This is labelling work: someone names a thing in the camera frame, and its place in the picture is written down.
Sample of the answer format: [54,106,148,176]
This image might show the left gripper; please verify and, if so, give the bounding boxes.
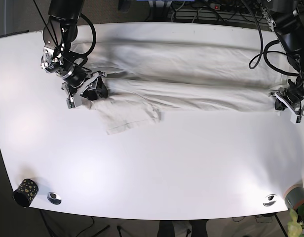
[268,85,304,116]

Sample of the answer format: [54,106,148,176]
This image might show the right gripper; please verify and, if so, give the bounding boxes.
[60,69,108,101]

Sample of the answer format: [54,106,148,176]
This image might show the white printed T-shirt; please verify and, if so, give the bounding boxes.
[70,41,289,135]

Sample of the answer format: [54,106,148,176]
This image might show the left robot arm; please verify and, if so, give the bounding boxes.
[258,0,304,123]

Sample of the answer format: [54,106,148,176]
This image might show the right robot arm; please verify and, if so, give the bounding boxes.
[41,0,108,108]

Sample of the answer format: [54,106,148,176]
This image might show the grey plant pot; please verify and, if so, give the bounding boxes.
[283,184,304,211]

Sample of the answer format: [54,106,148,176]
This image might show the right silver table grommet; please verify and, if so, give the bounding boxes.
[263,194,277,207]

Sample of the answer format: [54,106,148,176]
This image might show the silver table grommet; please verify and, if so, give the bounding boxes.
[47,192,62,205]
[263,194,277,207]

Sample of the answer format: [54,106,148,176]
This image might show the left silver table grommet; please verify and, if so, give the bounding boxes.
[47,192,62,205]

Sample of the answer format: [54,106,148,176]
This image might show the green potted plant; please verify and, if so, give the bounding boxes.
[287,204,304,237]

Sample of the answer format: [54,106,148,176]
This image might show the black gold-spotted cup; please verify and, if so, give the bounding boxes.
[12,179,39,208]

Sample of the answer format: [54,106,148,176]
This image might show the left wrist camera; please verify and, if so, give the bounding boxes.
[290,113,302,124]

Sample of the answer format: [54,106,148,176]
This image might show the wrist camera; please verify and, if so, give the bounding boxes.
[290,113,302,124]
[66,96,82,109]

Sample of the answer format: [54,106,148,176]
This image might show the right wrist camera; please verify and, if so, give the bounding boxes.
[66,96,82,109]

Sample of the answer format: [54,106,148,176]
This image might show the tangled black cables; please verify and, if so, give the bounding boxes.
[166,0,273,25]

